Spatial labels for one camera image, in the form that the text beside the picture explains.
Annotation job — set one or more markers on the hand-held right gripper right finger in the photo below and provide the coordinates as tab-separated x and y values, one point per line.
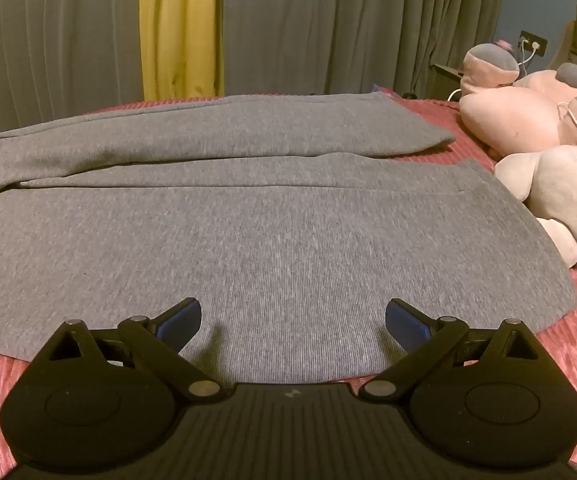
407	322

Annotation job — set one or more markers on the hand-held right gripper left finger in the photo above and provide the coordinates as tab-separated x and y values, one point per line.
184	318

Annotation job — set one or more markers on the grey pants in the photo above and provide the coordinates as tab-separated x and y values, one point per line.
268	235

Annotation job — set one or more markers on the pale cloth piece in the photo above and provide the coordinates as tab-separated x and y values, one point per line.
568	195

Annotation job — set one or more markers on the pink plush toy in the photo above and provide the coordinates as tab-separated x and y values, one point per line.
513	115

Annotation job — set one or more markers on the dark nightstand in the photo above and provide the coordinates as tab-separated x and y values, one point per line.
446	77

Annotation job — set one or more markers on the yellow curtain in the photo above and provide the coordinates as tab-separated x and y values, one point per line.
181	25

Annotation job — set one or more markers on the grey curtain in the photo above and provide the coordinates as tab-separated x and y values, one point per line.
358	25
53	40

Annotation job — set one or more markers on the dark wall socket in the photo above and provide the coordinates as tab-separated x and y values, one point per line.
541	45

